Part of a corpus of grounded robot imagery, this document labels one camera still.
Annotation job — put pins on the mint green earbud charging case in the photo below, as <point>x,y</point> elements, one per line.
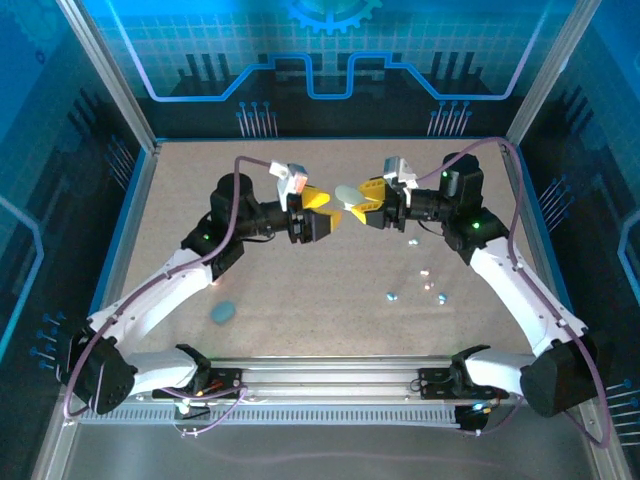
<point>345,195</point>

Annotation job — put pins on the blue earbud charging case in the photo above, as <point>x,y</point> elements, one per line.
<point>222,313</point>

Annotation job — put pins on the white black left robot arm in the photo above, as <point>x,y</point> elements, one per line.
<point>165,287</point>

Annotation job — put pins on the small black electronics box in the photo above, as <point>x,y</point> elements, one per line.
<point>470,420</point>

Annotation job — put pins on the aluminium table side rail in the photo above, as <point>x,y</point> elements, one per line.
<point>138,210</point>
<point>533,235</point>

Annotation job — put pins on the aluminium frame post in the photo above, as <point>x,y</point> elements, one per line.
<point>112,75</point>
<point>549,75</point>

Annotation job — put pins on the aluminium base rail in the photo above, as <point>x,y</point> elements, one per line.
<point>325,380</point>

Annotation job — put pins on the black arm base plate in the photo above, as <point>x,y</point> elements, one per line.
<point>225,382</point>
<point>440,375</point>

